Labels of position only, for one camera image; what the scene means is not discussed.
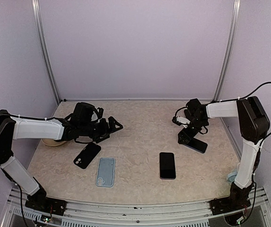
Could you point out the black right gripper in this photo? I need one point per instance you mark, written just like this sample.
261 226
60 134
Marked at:
184 134

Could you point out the light blue phone case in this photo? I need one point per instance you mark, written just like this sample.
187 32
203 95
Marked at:
106 172

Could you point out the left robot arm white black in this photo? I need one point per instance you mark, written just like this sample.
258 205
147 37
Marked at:
85 121

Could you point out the aluminium frame post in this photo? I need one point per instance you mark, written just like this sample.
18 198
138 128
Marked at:
229 47
44 49

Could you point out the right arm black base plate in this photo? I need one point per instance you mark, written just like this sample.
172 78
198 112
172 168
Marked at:
225 205

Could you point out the black phone case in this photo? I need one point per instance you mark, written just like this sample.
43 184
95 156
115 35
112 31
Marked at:
86 156

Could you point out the beige saucer plate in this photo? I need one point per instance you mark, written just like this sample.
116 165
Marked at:
52 143

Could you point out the aluminium front rail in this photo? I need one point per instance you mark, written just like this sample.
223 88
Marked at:
82 214

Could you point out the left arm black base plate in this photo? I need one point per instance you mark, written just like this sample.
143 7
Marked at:
47 205

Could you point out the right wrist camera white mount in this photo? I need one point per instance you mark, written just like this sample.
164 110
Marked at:
178 120

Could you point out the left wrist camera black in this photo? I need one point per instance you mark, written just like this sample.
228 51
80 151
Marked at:
99 114

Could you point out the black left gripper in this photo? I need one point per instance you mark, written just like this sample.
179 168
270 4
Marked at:
112 129

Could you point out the left aluminium frame post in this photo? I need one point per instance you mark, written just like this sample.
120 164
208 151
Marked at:
44 49

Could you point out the right aluminium frame post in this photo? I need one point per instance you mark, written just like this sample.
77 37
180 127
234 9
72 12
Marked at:
229 47

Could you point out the dark blue phone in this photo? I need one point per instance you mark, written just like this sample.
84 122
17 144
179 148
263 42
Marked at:
197 145

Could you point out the black phone centre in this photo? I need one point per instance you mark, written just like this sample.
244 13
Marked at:
167 166

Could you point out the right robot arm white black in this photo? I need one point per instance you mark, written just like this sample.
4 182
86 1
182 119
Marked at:
253 123

